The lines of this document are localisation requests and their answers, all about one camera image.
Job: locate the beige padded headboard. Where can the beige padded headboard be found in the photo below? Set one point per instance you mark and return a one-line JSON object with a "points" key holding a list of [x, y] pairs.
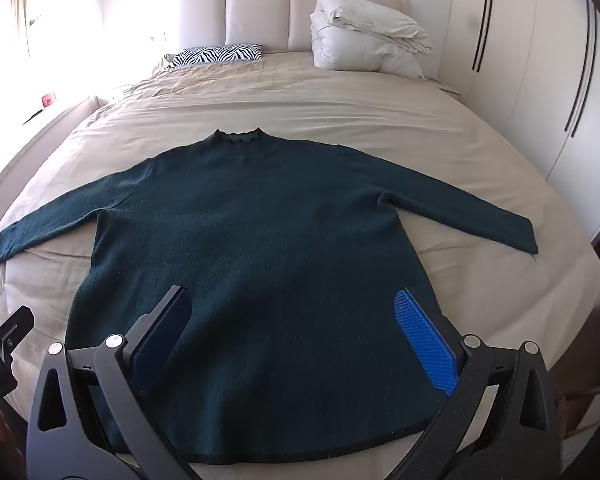
{"points": [[255, 10]]}

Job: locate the zebra print pillow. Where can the zebra print pillow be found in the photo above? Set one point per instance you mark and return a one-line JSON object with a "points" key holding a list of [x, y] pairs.
{"points": [[215, 55]]}

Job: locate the beige curtain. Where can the beige curtain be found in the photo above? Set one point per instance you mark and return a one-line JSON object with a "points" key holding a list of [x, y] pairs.
{"points": [[17, 15]]}

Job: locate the bed with beige sheet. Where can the bed with beige sheet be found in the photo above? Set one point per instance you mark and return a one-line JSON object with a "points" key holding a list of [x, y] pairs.
{"points": [[305, 100]]}

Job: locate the dark green sweater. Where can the dark green sweater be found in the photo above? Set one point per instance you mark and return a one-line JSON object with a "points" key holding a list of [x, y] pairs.
{"points": [[280, 240]]}

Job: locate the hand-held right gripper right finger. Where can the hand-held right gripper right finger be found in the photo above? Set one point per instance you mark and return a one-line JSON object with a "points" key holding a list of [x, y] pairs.
{"points": [[425, 345]]}

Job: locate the folded white duvet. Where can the folded white duvet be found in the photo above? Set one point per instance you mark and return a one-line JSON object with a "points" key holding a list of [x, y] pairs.
{"points": [[360, 35]]}

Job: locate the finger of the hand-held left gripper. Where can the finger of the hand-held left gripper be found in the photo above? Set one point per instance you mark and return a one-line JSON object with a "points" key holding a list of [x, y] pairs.
{"points": [[11, 332]]}

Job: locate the white wardrobe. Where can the white wardrobe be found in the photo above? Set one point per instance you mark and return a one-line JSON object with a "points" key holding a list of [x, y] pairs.
{"points": [[530, 85]]}

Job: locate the small red box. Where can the small red box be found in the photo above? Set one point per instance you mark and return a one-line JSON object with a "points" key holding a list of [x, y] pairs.
{"points": [[48, 99]]}

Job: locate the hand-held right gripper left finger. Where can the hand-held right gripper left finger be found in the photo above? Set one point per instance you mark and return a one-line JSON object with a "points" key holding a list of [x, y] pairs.
{"points": [[164, 332]]}

